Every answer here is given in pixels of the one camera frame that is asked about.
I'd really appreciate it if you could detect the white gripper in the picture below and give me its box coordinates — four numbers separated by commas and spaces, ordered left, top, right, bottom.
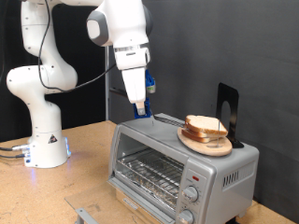
121, 66, 148, 117

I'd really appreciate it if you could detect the white bread slice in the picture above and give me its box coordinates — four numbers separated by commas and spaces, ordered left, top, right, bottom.
184, 114, 229, 137
180, 130, 213, 145
182, 124, 229, 142

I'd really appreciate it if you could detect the glass oven door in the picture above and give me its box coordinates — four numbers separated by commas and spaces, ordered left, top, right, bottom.
64, 177, 176, 224

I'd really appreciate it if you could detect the blue metal bracket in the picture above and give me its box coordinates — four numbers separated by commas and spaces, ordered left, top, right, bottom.
74, 207, 101, 224

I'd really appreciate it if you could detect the silver oven control knob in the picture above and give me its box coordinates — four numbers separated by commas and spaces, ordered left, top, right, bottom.
178, 209, 195, 224
181, 186, 200, 203

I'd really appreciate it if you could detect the silver toaster oven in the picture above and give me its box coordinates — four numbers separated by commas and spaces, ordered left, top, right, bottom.
107, 112, 260, 224

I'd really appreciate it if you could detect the vertical metal pole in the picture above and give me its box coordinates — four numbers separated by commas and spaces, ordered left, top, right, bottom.
105, 46, 110, 121

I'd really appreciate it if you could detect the round wooden plate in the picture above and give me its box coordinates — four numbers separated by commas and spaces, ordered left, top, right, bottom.
177, 124, 234, 158

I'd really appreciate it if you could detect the thin metal rod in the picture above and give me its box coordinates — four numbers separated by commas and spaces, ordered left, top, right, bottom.
216, 119, 221, 147

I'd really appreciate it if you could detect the black metal bookend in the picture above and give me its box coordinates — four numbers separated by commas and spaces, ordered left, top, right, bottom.
215, 82, 245, 149

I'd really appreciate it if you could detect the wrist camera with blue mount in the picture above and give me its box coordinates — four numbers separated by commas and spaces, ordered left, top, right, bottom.
144, 68, 157, 94

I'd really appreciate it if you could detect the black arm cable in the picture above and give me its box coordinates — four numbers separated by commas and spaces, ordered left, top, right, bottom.
36, 0, 118, 93

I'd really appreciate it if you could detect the wire oven rack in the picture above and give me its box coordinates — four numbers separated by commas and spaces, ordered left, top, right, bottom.
116, 148, 185, 209

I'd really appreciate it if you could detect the base cable with silver connector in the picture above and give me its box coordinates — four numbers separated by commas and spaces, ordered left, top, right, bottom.
0, 143, 31, 152

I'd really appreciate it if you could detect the black base cable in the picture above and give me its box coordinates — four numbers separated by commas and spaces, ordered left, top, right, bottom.
0, 153, 26, 160

